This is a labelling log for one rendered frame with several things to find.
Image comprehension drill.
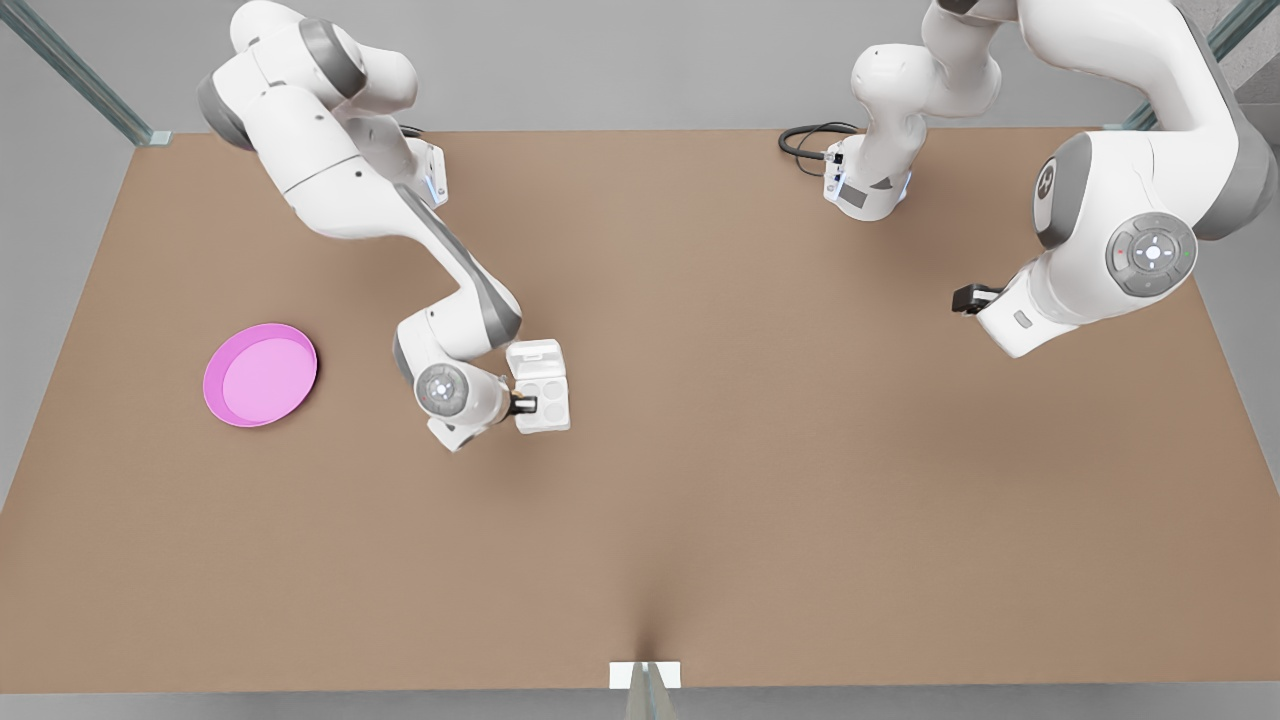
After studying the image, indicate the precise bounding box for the white egg box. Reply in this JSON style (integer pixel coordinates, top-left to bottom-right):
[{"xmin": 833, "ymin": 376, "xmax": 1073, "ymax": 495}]
[{"xmin": 505, "ymin": 339, "xmax": 572, "ymax": 435}]

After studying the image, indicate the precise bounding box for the pink round plate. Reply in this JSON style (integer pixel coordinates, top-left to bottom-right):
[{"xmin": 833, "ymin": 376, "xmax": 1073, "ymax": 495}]
[{"xmin": 202, "ymin": 322, "xmax": 320, "ymax": 429}]

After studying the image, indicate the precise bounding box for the black cable loop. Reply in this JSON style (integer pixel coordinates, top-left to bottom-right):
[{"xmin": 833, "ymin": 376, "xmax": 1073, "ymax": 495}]
[{"xmin": 778, "ymin": 122, "xmax": 863, "ymax": 180}]

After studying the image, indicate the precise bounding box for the silver frame post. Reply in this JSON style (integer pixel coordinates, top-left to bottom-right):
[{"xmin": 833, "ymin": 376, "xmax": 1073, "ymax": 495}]
[
  {"xmin": 1103, "ymin": 0, "xmax": 1280, "ymax": 133},
  {"xmin": 609, "ymin": 661, "xmax": 682, "ymax": 720},
  {"xmin": 0, "ymin": 0, "xmax": 172, "ymax": 148}
]

